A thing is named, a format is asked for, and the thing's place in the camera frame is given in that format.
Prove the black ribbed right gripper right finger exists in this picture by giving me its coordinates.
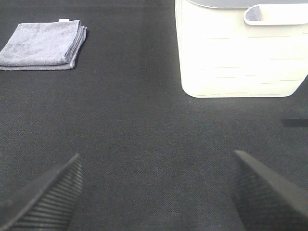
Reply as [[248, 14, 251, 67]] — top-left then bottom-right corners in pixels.
[[229, 150, 308, 231]]

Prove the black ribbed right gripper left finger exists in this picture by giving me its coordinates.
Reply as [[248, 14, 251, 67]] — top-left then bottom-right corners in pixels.
[[0, 154, 83, 231]]

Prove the grey microfibre towel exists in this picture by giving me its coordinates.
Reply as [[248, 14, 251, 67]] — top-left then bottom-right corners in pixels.
[[0, 19, 87, 71]]

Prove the white plastic basket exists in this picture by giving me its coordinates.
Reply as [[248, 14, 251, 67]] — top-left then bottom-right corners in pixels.
[[174, 0, 308, 98]]

